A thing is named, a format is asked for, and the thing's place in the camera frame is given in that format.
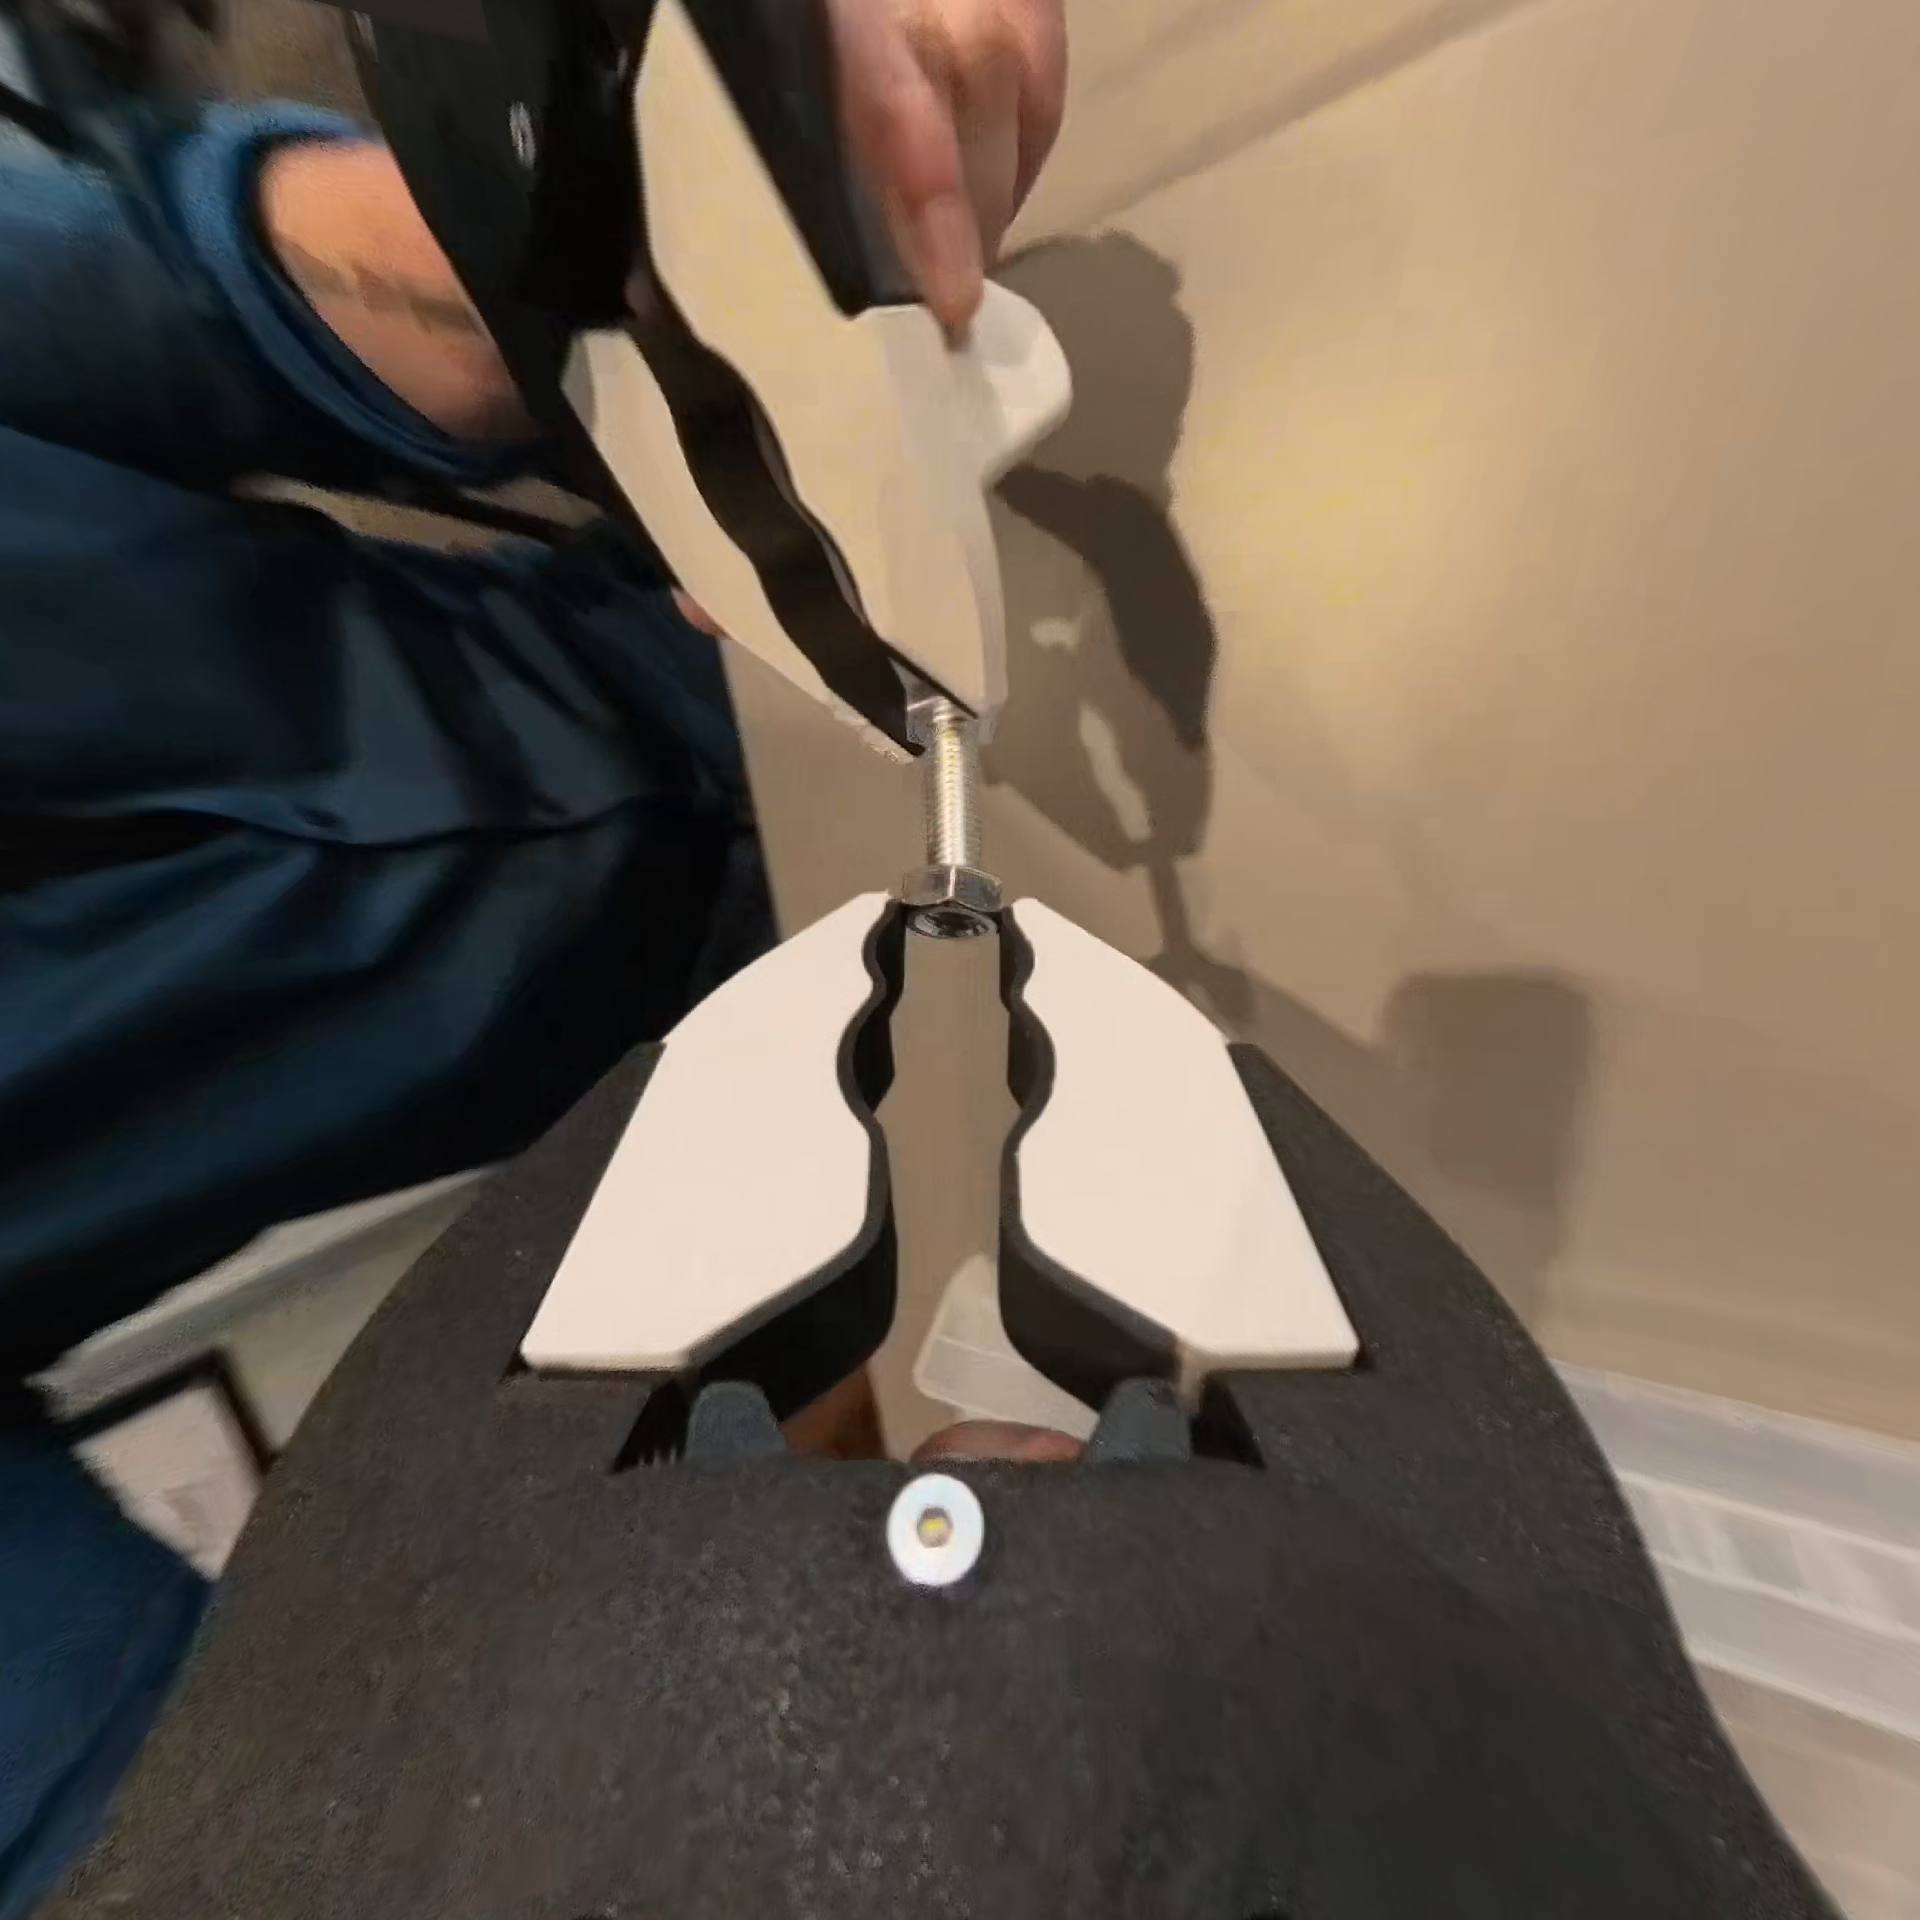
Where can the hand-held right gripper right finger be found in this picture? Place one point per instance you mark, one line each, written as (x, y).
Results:
(1186, 1185)

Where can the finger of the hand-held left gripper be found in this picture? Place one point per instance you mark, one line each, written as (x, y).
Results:
(901, 494)
(675, 494)

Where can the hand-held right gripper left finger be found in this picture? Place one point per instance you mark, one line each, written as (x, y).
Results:
(722, 1170)

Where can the steel hex bolt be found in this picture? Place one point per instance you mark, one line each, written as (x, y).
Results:
(955, 795)

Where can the steel hex nut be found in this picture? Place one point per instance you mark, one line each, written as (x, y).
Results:
(944, 882)

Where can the person's left forearm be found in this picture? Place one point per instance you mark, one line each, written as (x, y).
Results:
(390, 315)

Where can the person's left hand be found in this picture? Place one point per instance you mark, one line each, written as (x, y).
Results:
(962, 134)

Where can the person's blue shirt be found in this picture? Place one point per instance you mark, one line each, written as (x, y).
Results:
(300, 901)

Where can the clear plastic bin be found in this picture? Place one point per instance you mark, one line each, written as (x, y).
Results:
(1756, 1515)

